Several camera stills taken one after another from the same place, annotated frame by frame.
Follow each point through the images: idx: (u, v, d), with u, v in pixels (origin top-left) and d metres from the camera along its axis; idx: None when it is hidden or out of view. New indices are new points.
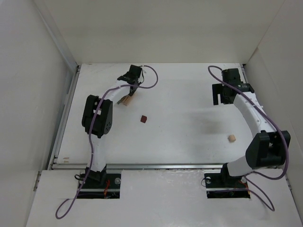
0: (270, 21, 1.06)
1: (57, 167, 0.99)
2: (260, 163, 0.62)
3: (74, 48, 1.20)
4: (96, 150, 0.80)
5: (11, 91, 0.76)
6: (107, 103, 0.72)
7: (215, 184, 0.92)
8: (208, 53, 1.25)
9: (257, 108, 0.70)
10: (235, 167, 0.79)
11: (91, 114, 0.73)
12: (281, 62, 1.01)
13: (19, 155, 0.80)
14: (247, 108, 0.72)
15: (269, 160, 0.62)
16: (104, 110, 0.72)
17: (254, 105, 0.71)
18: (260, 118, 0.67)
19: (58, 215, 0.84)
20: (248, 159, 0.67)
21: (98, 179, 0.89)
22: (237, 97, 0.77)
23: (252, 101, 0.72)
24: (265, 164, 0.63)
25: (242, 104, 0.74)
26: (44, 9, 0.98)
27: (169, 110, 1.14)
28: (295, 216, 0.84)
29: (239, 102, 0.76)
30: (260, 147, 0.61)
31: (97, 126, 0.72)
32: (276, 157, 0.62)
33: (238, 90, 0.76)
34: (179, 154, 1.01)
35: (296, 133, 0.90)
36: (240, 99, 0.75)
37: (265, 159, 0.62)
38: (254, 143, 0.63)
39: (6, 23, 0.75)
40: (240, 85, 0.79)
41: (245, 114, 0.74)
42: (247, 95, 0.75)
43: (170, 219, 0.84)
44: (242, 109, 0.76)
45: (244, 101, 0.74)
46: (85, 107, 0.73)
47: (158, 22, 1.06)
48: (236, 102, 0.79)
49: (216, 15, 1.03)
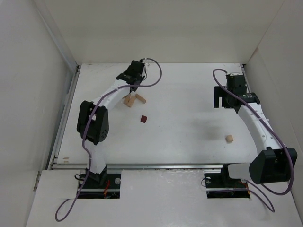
0: (270, 21, 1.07)
1: (57, 167, 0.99)
2: (264, 180, 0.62)
3: (74, 48, 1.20)
4: (94, 155, 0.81)
5: (11, 91, 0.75)
6: (101, 110, 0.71)
7: (215, 184, 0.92)
8: (208, 53, 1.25)
9: (263, 121, 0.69)
10: (235, 168, 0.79)
11: (85, 121, 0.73)
12: (281, 63, 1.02)
13: (19, 155, 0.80)
14: (253, 121, 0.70)
15: (274, 177, 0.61)
16: (99, 117, 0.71)
17: (260, 118, 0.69)
18: (265, 134, 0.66)
19: (58, 218, 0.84)
20: (251, 172, 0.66)
21: (98, 179, 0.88)
22: (242, 108, 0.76)
23: (257, 115, 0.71)
24: (269, 181, 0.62)
25: (247, 116, 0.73)
26: (44, 8, 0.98)
27: (169, 110, 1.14)
28: (295, 216, 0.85)
29: (245, 114, 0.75)
30: (265, 164, 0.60)
31: (93, 134, 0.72)
32: (280, 174, 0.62)
33: (242, 100, 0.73)
34: (179, 155, 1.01)
35: (297, 133, 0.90)
36: (245, 111, 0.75)
37: (269, 176, 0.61)
38: (259, 160, 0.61)
39: (7, 22, 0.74)
40: (245, 95, 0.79)
41: (250, 126, 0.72)
42: (253, 107, 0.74)
43: (170, 219, 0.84)
44: (246, 120, 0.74)
45: (250, 114, 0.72)
46: (80, 114, 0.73)
47: (158, 22, 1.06)
48: (240, 113, 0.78)
49: (216, 15, 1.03)
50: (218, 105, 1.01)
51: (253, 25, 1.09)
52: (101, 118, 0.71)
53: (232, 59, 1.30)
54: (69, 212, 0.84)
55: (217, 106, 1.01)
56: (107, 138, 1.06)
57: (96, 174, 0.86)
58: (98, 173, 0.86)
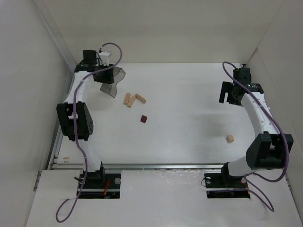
0: (270, 21, 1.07)
1: (57, 167, 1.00)
2: (258, 164, 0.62)
3: (74, 48, 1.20)
4: (88, 153, 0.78)
5: (11, 91, 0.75)
6: (80, 106, 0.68)
7: (215, 184, 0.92)
8: (208, 53, 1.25)
9: (264, 109, 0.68)
10: (235, 167, 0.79)
11: (69, 122, 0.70)
12: (281, 63, 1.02)
13: (19, 155, 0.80)
14: (253, 108, 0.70)
15: (269, 162, 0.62)
16: (81, 113, 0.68)
17: (261, 106, 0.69)
18: (265, 120, 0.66)
19: (59, 219, 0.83)
20: (248, 157, 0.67)
21: (100, 177, 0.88)
22: (245, 96, 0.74)
23: (259, 102, 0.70)
24: (264, 166, 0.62)
25: (249, 104, 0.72)
26: (44, 8, 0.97)
27: (169, 110, 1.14)
28: (295, 215, 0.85)
29: (246, 102, 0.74)
30: (261, 147, 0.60)
31: (82, 131, 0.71)
32: (276, 160, 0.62)
33: (247, 89, 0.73)
34: (179, 155, 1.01)
35: (297, 133, 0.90)
36: (247, 98, 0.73)
37: (264, 160, 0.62)
38: (255, 143, 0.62)
39: (7, 22, 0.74)
40: (250, 84, 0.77)
41: (250, 114, 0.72)
42: (255, 95, 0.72)
43: (170, 219, 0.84)
44: (247, 108, 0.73)
45: (251, 101, 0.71)
46: (59, 118, 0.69)
47: (159, 22, 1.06)
48: (243, 101, 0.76)
49: (216, 15, 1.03)
50: (223, 100, 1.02)
51: (253, 25, 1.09)
52: (84, 113, 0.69)
53: (232, 59, 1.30)
54: (69, 213, 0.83)
55: (222, 101, 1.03)
56: (107, 138, 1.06)
57: (95, 170, 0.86)
58: (97, 170, 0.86)
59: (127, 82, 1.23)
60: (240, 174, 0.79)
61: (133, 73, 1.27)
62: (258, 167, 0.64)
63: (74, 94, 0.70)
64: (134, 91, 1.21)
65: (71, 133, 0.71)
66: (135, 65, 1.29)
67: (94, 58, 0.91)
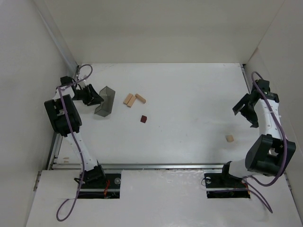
0: (270, 21, 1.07)
1: (57, 166, 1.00)
2: (254, 166, 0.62)
3: (74, 48, 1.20)
4: (83, 147, 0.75)
5: (11, 91, 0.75)
6: (67, 98, 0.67)
7: (215, 184, 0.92)
8: (208, 53, 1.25)
9: (273, 115, 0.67)
10: (236, 167, 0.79)
11: (58, 117, 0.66)
12: (281, 63, 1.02)
13: (19, 155, 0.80)
14: (264, 113, 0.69)
15: (266, 166, 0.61)
16: (69, 106, 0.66)
17: (272, 112, 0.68)
18: (271, 124, 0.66)
19: (60, 218, 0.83)
20: (247, 160, 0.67)
21: (100, 174, 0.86)
22: (258, 101, 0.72)
23: (271, 108, 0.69)
24: (261, 169, 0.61)
25: (260, 109, 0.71)
26: (44, 8, 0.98)
27: (169, 110, 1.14)
28: (295, 216, 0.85)
29: (257, 107, 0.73)
30: (260, 148, 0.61)
31: (74, 123, 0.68)
32: (274, 165, 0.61)
33: (263, 95, 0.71)
34: (179, 154, 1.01)
35: (297, 133, 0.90)
36: (259, 102, 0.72)
37: (261, 162, 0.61)
38: (256, 144, 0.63)
39: (6, 22, 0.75)
40: (267, 92, 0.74)
41: (260, 119, 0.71)
42: (269, 102, 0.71)
43: (170, 219, 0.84)
44: (258, 113, 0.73)
45: (263, 106, 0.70)
46: (48, 114, 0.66)
47: (158, 22, 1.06)
48: (255, 106, 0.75)
49: (216, 15, 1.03)
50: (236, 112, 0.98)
51: (253, 25, 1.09)
52: (72, 105, 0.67)
53: (232, 59, 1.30)
54: (70, 213, 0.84)
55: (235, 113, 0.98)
56: (107, 138, 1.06)
57: (93, 168, 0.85)
58: (95, 166, 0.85)
59: (127, 82, 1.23)
60: (238, 173, 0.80)
61: (133, 73, 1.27)
62: (254, 170, 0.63)
63: (59, 90, 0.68)
64: (134, 91, 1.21)
65: (63, 128, 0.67)
66: (135, 65, 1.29)
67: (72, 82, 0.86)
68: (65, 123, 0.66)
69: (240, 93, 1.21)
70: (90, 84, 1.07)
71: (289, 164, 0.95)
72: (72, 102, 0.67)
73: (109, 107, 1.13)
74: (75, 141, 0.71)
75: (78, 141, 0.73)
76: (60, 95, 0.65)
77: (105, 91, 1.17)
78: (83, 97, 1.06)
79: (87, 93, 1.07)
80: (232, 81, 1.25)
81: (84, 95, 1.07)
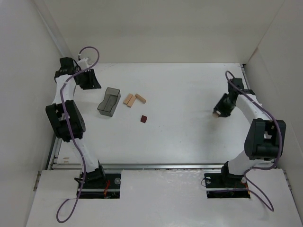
0: (270, 21, 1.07)
1: (57, 166, 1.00)
2: (255, 152, 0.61)
3: (74, 48, 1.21)
4: (84, 152, 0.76)
5: (11, 91, 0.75)
6: (69, 104, 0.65)
7: (215, 184, 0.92)
8: (208, 53, 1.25)
9: (256, 103, 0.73)
10: (235, 167, 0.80)
11: (60, 123, 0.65)
12: (281, 63, 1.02)
13: (19, 154, 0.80)
14: (247, 104, 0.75)
15: (267, 151, 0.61)
16: (70, 106, 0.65)
17: (253, 101, 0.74)
18: (256, 109, 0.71)
19: (60, 219, 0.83)
20: (247, 149, 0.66)
21: (100, 175, 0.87)
22: (239, 98, 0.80)
23: (251, 99, 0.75)
24: (262, 153, 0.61)
25: (243, 102, 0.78)
26: (44, 8, 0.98)
27: (169, 109, 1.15)
28: (295, 216, 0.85)
29: (241, 102, 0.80)
30: (256, 133, 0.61)
31: (76, 128, 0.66)
32: (274, 148, 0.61)
33: (241, 91, 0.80)
34: (178, 154, 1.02)
35: (297, 133, 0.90)
36: (241, 98, 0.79)
37: (262, 147, 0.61)
38: (251, 131, 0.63)
39: (6, 23, 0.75)
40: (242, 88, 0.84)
41: (246, 110, 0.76)
42: (248, 95, 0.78)
43: (170, 220, 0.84)
44: (244, 107, 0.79)
45: (245, 99, 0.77)
46: (50, 119, 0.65)
47: (158, 21, 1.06)
48: (237, 103, 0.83)
49: (215, 15, 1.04)
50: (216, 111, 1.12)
51: (253, 25, 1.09)
52: (72, 105, 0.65)
53: (232, 59, 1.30)
54: (71, 213, 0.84)
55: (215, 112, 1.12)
56: (107, 138, 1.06)
57: (94, 169, 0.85)
58: (96, 168, 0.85)
59: (127, 82, 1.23)
60: (240, 172, 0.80)
61: (133, 73, 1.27)
62: (255, 157, 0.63)
63: (60, 93, 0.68)
64: (134, 91, 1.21)
65: (66, 134, 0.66)
66: (135, 66, 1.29)
67: (73, 64, 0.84)
68: (67, 129, 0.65)
69: None
70: (93, 70, 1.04)
71: (289, 164, 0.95)
72: (73, 102, 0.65)
73: (110, 107, 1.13)
74: (76, 146, 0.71)
75: (80, 146, 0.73)
76: (62, 101, 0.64)
77: (108, 91, 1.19)
78: (83, 82, 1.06)
79: (88, 79, 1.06)
80: None
81: (84, 80, 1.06)
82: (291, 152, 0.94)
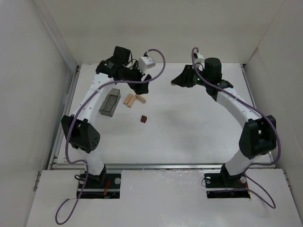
0: (270, 21, 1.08)
1: (57, 166, 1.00)
2: (254, 152, 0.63)
3: (74, 48, 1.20)
4: (89, 160, 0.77)
5: (11, 91, 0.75)
6: (81, 126, 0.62)
7: (215, 184, 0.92)
8: (208, 53, 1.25)
9: (239, 99, 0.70)
10: (233, 167, 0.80)
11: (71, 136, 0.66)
12: (281, 63, 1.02)
13: (19, 154, 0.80)
14: (231, 103, 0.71)
15: (262, 147, 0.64)
16: (84, 126, 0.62)
17: (237, 99, 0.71)
18: (244, 108, 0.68)
19: (59, 222, 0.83)
20: (242, 149, 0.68)
21: (98, 178, 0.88)
22: (219, 95, 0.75)
23: (234, 95, 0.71)
24: (260, 151, 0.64)
25: (225, 100, 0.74)
26: (44, 8, 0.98)
27: (169, 109, 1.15)
28: (296, 216, 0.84)
29: (222, 99, 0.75)
30: (252, 135, 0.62)
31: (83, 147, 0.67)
32: (268, 142, 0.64)
33: (219, 87, 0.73)
34: (178, 154, 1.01)
35: (297, 133, 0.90)
36: (221, 95, 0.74)
37: (258, 146, 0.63)
38: (244, 134, 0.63)
39: (7, 23, 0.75)
40: (219, 83, 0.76)
41: (231, 108, 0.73)
42: (228, 91, 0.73)
43: (170, 219, 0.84)
44: (226, 103, 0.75)
45: (227, 97, 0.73)
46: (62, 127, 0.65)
47: (158, 21, 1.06)
48: (217, 99, 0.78)
49: (215, 16, 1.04)
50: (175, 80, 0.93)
51: (253, 25, 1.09)
52: (87, 126, 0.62)
53: (232, 59, 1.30)
54: (69, 216, 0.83)
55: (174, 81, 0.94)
56: (107, 138, 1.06)
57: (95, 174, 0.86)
58: (97, 174, 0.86)
59: None
60: (239, 171, 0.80)
61: None
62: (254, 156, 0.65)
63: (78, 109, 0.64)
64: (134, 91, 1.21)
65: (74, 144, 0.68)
66: None
67: (123, 56, 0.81)
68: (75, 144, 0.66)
69: (241, 93, 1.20)
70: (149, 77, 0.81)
71: (289, 164, 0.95)
72: (88, 125, 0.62)
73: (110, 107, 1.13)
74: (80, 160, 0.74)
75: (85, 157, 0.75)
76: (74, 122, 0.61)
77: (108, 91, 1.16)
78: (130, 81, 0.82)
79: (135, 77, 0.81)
80: (231, 81, 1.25)
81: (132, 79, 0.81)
82: (291, 152, 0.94)
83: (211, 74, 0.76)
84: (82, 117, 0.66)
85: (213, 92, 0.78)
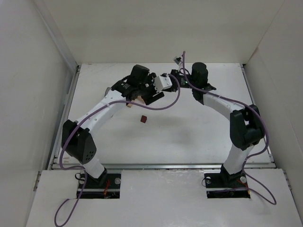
0: (270, 21, 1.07)
1: (57, 166, 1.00)
2: (245, 140, 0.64)
3: (74, 48, 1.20)
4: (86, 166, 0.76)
5: (11, 91, 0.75)
6: (80, 135, 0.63)
7: (215, 184, 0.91)
8: (208, 53, 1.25)
9: (223, 97, 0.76)
10: (231, 164, 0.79)
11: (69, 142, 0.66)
12: (281, 63, 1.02)
13: (19, 154, 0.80)
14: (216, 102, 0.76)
15: (253, 135, 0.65)
16: (84, 136, 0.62)
17: (220, 96, 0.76)
18: (228, 103, 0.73)
19: (58, 224, 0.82)
20: (234, 142, 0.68)
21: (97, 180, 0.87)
22: (205, 97, 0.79)
23: (217, 94, 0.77)
24: (251, 139, 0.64)
25: (210, 100, 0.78)
26: (44, 8, 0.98)
27: (169, 109, 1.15)
28: (296, 216, 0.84)
29: (208, 101, 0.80)
30: (238, 124, 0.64)
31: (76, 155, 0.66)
32: (256, 129, 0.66)
33: (204, 90, 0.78)
34: (178, 155, 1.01)
35: (297, 133, 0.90)
36: (206, 97, 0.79)
37: (248, 134, 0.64)
38: (232, 124, 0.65)
39: (6, 23, 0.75)
40: (204, 87, 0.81)
41: (218, 107, 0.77)
42: (212, 92, 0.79)
43: (170, 220, 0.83)
44: (211, 104, 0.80)
45: (210, 97, 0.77)
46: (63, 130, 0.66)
47: (159, 21, 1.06)
48: (204, 101, 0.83)
49: (215, 15, 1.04)
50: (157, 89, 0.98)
51: (253, 24, 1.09)
52: (86, 136, 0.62)
53: (232, 59, 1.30)
54: (69, 218, 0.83)
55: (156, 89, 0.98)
56: (107, 138, 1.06)
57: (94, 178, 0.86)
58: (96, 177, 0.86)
59: None
60: (236, 167, 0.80)
61: None
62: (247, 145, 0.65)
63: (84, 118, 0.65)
64: None
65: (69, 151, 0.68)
66: None
67: (139, 78, 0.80)
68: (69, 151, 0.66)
69: (241, 93, 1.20)
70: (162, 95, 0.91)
71: (289, 164, 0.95)
72: (88, 135, 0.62)
73: None
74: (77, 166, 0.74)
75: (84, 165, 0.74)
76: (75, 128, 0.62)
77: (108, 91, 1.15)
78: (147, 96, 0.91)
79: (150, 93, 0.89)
80: (231, 81, 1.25)
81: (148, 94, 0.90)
82: (291, 152, 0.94)
83: (198, 80, 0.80)
84: (84, 126, 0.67)
85: (200, 97, 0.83)
